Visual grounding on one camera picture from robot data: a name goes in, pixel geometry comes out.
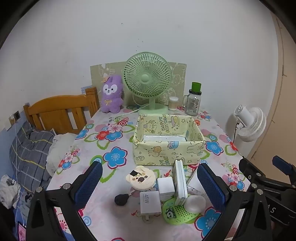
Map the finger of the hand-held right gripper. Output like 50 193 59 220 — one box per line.
272 155 296 176
239 158 289 193

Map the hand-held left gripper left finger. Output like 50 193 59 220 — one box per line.
26 160 103 241

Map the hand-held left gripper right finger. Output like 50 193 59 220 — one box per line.
196 163 273 241

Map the white calculator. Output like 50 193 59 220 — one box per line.
174 159 188 206

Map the green perforated panda case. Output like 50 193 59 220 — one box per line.
161 197 201 225

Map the white cube box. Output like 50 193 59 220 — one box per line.
157 177 175 202

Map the round cream bear-eared case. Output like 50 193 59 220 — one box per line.
125 165 158 192

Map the yellow cartoon print storage box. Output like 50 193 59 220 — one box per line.
132 113 206 166

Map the white charger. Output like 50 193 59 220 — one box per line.
139 190 162 222

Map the white round dome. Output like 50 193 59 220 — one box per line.
186 195 206 214

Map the floral tablecloth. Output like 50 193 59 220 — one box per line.
45 105 247 241

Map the white clip fan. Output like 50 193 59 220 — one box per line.
234 105 267 142

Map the clear plastic tray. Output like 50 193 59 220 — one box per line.
143 135 188 142

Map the grey plaid quilt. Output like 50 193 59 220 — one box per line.
9 120 56 193

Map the wooden bed headboard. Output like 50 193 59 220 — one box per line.
23 87 100 135

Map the white black printed cloth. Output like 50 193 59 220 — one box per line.
0 174 21 209

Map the glass mug jar green lid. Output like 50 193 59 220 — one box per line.
183 82 202 116

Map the purple plush toy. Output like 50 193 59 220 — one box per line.
100 75 123 113

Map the cotton swab jar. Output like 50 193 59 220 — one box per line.
168 96 179 111

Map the green desk fan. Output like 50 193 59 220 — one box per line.
123 52 172 115

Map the black fan cord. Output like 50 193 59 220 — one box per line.
232 122 240 142

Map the beige door frame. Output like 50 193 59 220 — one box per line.
269 10 296 160

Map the white fan power cord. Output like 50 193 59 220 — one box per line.
110 103 151 122

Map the thin white wall cable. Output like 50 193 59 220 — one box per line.
13 117 22 186

